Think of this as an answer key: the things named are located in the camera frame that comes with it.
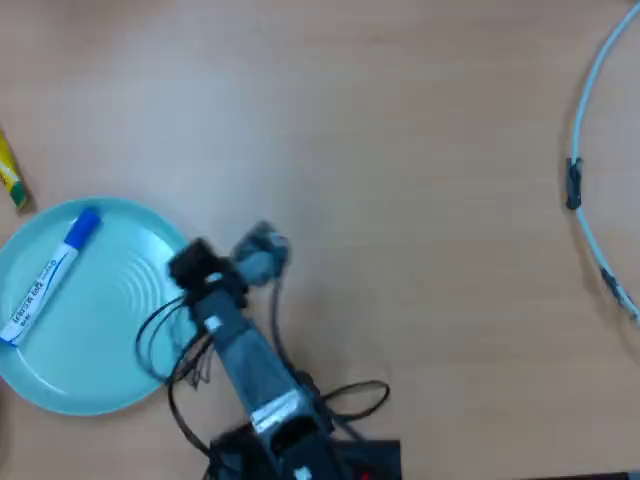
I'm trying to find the blue white marker pen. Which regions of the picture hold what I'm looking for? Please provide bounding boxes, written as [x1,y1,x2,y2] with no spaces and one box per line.
[0,207,103,348]

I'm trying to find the yellow green tube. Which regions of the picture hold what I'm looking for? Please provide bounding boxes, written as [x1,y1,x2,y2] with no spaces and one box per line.
[0,128,30,214]

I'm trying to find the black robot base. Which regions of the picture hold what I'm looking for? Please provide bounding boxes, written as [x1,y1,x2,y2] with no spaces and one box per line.
[206,424,403,480]

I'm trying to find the white cable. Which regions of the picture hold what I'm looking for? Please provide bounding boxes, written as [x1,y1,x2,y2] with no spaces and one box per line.
[569,0,640,324]

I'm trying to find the blue wrist camera board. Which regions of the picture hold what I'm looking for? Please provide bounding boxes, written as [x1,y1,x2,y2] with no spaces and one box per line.
[231,221,292,287]

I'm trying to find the black camera cable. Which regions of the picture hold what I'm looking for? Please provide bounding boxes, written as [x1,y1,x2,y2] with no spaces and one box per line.
[268,277,391,441]

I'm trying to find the long black tape piece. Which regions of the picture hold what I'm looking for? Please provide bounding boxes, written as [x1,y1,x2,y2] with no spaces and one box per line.
[565,156,584,211]

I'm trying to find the light blue plate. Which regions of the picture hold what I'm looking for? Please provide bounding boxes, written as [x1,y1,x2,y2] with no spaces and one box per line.
[0,196,201,417]

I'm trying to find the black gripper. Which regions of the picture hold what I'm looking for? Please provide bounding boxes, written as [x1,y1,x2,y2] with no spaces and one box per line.
[166,237,250,309]

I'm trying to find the short black tape piece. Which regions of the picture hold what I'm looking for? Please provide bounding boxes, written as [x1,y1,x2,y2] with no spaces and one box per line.
[599,267,622,301]

